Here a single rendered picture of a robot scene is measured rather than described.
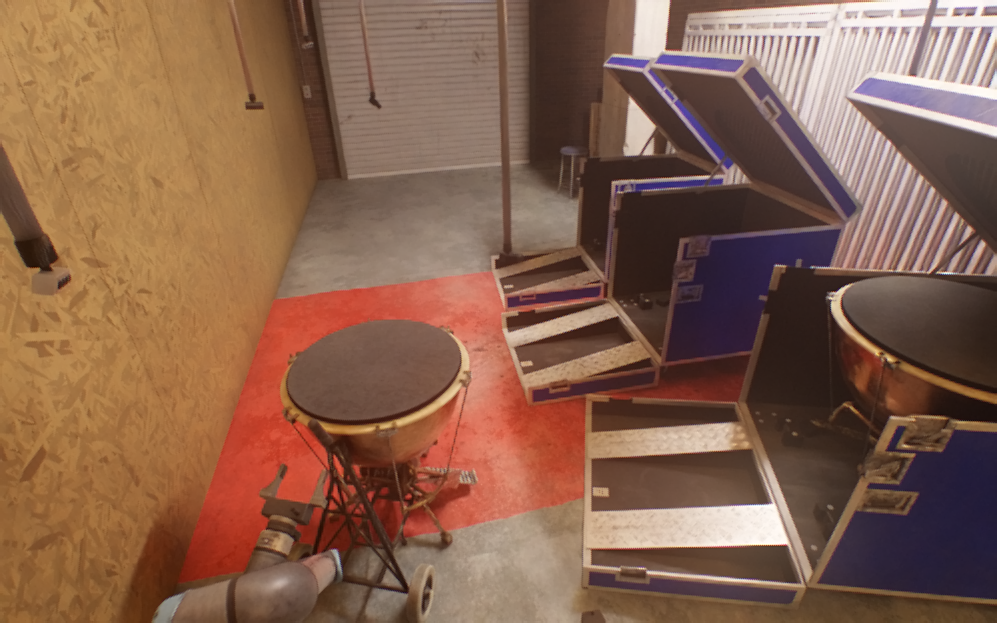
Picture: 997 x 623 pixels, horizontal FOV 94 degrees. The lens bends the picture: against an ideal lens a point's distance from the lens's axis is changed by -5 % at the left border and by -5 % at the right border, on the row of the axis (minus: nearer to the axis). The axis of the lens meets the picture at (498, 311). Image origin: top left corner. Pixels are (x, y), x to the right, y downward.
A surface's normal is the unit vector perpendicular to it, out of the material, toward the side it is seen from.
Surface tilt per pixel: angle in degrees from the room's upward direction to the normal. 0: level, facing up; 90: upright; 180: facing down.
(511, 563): 0
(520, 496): 0
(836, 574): 90
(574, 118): 90
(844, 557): 90
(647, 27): 90
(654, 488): 2
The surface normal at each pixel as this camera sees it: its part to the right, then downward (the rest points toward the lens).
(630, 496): -0.06, -0.87
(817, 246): 0.17, 0.48
